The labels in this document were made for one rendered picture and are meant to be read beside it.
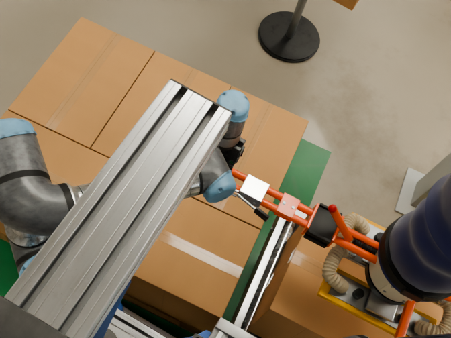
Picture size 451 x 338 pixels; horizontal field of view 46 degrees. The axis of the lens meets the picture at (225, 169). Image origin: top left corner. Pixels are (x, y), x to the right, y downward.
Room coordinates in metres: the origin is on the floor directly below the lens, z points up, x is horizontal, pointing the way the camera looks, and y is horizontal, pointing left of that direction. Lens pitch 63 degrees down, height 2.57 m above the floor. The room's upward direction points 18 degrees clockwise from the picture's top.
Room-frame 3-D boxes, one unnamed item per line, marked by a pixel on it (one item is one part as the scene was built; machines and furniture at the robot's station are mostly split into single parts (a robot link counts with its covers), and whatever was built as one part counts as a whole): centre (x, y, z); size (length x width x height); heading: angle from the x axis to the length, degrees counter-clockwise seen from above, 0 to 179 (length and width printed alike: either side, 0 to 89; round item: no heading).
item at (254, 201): (0.65, -0.09, 1.23); 0.07 x 0.07 x 0.04; 79
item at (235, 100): (0.67, 0.03, 1.54); 0.09 x 0.08 x 0.11; 130
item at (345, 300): (0.47, -0.53, 1.13); 0.34 x 0.10 x 0.05; 79
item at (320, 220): (0.61, -0.31, 1.24); 0.10 x 0.08 x 0.06; 169
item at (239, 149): (0.67, 0.02, 1.38); 0.09 x 0.08 x 0.12; 78
